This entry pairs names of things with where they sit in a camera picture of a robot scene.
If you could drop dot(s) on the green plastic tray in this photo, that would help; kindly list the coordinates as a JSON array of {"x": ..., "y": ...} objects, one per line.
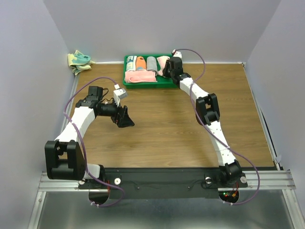
[{"x": 161, "y": 83}]

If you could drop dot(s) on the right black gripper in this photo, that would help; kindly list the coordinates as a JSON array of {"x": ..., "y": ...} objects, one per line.
[{"x": 165, "y": 72}]

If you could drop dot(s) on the grey rolled towel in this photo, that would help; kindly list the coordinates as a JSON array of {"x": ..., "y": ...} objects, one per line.
[{"x": 151, "y": 64}]

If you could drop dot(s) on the yellow green towel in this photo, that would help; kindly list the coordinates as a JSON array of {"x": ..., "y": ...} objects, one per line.
[{"x": 79, "y": 62}]

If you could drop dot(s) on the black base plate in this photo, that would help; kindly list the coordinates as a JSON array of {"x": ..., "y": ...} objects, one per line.
[{"x": 164, "y": 183}]

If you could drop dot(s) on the aluminium frame rail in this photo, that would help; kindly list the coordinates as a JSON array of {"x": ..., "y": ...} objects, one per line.
[{"x": 166, "y": 135}]

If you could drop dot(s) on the pink rolled towel in tray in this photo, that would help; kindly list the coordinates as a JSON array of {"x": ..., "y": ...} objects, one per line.
[{"x": 140, "y": 77}]

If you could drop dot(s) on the white green rolled towel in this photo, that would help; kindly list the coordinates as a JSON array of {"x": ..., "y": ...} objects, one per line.
[{"x": 130, "y": 64}]

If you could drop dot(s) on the orange rolled towel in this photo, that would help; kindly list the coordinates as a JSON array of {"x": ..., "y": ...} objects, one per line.
[{"x": 140, "y": 63}]

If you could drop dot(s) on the pink towel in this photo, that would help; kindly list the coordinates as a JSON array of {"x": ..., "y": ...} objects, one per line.
[
  {"x": 140, "y": 77},
  {"x": 162, "y": 62}
]

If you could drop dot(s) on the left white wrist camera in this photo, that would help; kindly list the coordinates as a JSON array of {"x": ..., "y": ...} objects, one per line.
[{"x": 118, "y": 94}]

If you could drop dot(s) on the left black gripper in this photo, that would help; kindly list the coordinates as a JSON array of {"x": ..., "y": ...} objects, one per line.
[{"x": 121, "y": 117}]

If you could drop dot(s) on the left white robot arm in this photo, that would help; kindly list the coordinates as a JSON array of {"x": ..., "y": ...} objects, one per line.
[{"x": 65, "y": 156}]

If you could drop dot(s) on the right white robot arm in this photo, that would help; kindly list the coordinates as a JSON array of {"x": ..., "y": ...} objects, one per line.
[{"x": 208, "y": 115}]

